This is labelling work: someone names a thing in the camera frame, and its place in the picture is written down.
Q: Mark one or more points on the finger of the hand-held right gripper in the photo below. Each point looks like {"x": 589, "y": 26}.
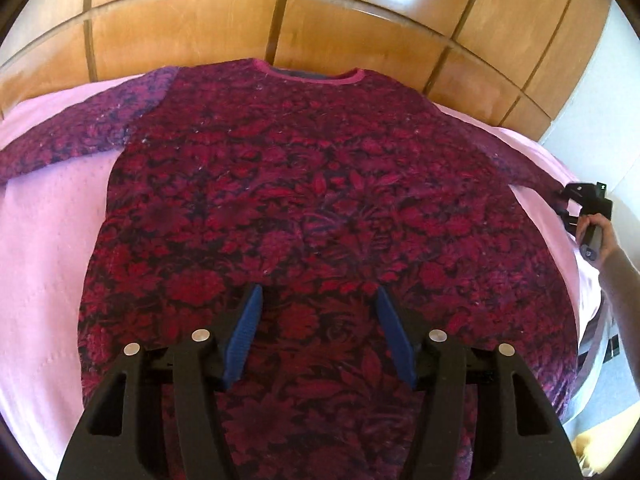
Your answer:
{"x": 564, "y": 199}

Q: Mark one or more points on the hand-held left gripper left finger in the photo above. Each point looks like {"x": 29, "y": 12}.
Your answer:
{"x": 244, "y": 336}

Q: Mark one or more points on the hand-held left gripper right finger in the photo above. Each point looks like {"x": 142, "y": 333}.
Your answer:
{"x": 398, "y": 336}

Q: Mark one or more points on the red floral knit sweater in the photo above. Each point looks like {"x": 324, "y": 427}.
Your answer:
{"x": 320, "y": 220}

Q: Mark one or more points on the person's right forearm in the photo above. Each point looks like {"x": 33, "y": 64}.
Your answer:
{"x": 622, "y": 290}

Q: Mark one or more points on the person's right hand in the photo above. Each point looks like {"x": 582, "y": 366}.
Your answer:
{"x": 609, "y": 240}

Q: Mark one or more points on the pink quilted bedspread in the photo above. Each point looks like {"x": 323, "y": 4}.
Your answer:
{"x": 47, "y": 270}

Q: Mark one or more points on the wooden headboard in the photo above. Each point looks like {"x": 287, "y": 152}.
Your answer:
{"x": 310, "y": 15}

